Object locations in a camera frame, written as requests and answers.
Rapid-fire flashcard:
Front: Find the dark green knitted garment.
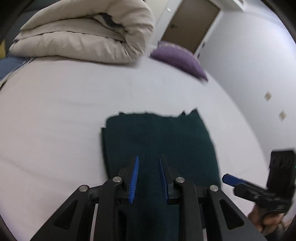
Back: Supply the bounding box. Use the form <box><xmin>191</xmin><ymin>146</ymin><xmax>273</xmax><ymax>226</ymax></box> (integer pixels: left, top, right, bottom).
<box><xmin>100</xmin><ymin>108</ymin><xmax>221</xmax><ymax>241</ymax></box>

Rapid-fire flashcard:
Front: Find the right hand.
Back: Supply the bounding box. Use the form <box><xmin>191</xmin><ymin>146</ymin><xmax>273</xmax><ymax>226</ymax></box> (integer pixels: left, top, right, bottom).
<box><xmin>248</xmin><ymin>204</ymin><xmax>285</xmax><ymax>235</ymax></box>

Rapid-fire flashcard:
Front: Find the white bed mattress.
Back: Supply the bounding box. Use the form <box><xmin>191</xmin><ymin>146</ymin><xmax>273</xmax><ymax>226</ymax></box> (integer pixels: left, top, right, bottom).
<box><xmin>1</xmin><ymin>57</ymin><xmax>268</xmax><ymax>240</ymax></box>

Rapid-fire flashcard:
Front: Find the purple cushion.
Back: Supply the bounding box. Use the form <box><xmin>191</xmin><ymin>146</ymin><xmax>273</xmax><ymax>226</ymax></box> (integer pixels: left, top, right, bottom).
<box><xmin>150</xmin><ymin>41</ymin><xmax>208</xmax><ymax>81</ymax></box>

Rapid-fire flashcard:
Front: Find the beige folded duvet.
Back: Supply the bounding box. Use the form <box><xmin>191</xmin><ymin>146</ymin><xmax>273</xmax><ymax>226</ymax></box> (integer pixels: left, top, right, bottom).
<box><xmin>9</xmin><ymin>1</ymin><xmax>154</xmax><ymax>64</ymax></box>

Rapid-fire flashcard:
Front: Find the brown wooden door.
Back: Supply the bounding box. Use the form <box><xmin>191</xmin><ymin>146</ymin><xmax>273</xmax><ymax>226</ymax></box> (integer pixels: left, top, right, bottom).
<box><xmin>162</xmin><ymin>0</ymin><xmax>220</xmax><ymax>53</ymax></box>

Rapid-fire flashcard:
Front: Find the black camera box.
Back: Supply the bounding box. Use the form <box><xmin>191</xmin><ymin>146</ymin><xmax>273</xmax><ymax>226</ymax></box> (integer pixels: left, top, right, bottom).
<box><xmin>266</xmin><ymin>150</ymin><xmax>295</xmax><ymax>200</ymax></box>

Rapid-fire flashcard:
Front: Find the lower wall socket plate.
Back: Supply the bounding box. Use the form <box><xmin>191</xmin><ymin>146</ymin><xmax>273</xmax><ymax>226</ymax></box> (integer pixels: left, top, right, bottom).
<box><xmin>279</xmin><ymin>110</ymin><xmax>287</xmax><ymax>120</ymax></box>

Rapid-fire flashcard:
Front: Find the upper wall switch plate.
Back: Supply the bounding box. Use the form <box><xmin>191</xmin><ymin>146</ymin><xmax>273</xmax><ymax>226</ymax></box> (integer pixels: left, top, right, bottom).
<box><xmin>264</xmin><ymin>91</ymin><xmax>272</xmax><ymax>101</ymax></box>

